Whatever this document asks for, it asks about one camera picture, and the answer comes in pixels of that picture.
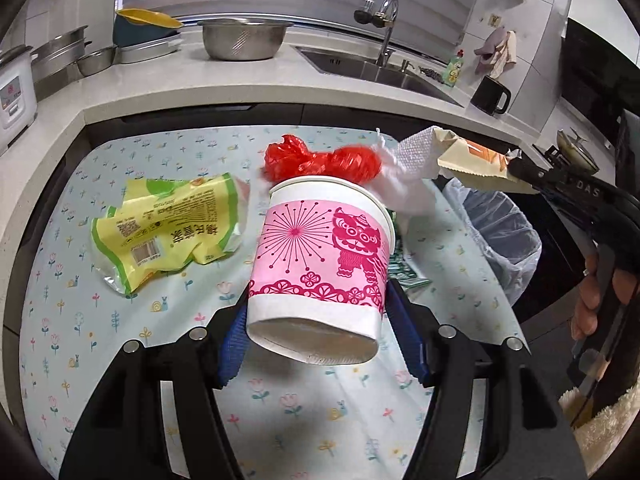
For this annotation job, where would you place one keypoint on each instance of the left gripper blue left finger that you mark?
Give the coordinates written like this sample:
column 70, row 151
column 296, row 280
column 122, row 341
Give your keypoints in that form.
column 234, row 346

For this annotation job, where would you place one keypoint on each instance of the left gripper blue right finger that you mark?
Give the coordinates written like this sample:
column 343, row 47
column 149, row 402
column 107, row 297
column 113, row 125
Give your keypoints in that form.
column 410, row 341

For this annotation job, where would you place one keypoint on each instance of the pink patterned paper cup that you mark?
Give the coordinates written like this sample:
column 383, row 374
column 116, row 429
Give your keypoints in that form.
column 316, row 294

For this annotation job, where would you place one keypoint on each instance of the yellow green snack bag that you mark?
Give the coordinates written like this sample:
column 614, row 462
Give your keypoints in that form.
column 163, row 225

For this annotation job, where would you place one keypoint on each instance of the beige orange snack bag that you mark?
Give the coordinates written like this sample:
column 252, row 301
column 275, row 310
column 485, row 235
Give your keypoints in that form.
column 476, row 166

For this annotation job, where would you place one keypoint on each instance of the white paper towel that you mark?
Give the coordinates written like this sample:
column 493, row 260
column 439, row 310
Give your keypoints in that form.
column 400, row 185

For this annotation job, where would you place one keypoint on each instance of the red plastic bag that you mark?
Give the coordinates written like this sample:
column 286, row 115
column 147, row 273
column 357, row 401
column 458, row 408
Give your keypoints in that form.
column 291, row 158

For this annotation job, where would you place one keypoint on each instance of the trash bin with plastic liner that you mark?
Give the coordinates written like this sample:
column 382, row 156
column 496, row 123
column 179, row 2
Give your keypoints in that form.
column 507, row 240

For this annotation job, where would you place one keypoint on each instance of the chrome kitchen faucet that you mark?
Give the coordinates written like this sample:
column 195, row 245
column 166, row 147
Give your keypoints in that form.
column 383, row 18

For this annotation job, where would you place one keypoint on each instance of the person's right hand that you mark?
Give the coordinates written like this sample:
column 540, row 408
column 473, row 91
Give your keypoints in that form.
column 584, row 321

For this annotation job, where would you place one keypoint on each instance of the green foil snack bag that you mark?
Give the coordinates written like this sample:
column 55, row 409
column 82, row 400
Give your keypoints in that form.
column 399, row 266

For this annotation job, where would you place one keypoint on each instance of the frying pan with lid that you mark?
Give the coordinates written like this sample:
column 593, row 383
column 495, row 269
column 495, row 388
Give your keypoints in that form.
column 572, row 147

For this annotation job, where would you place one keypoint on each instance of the floral patterned tablecloth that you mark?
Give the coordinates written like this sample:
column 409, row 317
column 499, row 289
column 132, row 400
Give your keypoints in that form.
column 285, row 419

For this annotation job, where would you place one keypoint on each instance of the black range hood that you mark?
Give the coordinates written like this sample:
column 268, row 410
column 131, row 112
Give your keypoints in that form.
column 598, row 80

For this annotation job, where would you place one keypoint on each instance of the black electric kettle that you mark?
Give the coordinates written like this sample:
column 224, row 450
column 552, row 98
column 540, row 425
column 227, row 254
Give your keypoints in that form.
column 491, row 97

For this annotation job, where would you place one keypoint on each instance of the hanging purple and beige cloths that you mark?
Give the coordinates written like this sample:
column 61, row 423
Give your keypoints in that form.
column 497, row 54

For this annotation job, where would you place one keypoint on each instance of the green dish soap bottle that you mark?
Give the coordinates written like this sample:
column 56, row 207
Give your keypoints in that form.
column 454, row 66

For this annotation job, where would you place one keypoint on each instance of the dark scrubber by sink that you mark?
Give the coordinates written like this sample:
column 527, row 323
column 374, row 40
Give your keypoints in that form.
column 429, row 73

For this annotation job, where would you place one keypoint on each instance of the stainless steel sink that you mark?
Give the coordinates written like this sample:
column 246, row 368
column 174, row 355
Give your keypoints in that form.
column 356, row 67

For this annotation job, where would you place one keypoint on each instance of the large steel mixing bowl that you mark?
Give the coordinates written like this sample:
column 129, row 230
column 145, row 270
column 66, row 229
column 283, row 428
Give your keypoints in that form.
column 242, row 39

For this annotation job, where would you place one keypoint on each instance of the white rectangular tray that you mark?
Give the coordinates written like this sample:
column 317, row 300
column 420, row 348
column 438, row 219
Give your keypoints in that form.
column 148, row 50

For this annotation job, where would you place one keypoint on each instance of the small steel bowl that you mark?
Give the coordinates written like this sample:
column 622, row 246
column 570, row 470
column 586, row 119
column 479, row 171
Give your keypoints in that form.
column 97, row 61

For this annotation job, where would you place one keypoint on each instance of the white rice cooker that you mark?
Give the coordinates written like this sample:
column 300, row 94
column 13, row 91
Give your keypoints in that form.
column 17, row 93

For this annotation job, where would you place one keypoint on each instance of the stacked steel pots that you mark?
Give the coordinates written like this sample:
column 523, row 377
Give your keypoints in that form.
column 58, row 53

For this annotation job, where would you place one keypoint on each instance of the yellow and blue colander bowl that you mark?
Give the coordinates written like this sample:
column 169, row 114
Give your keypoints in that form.
column 137, row 26

